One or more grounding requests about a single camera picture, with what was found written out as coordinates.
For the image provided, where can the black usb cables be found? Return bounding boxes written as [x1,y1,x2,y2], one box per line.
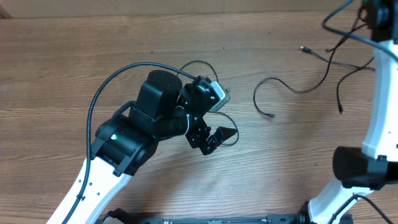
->
[178,60,240,147]

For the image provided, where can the separated black cable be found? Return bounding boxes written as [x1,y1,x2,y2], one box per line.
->
[299,45,377,114]
[252,6,369,118]

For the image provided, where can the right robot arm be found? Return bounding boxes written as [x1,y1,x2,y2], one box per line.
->
[296,1,397,223]

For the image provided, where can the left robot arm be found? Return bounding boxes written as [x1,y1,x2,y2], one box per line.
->
[49,70,237,223]

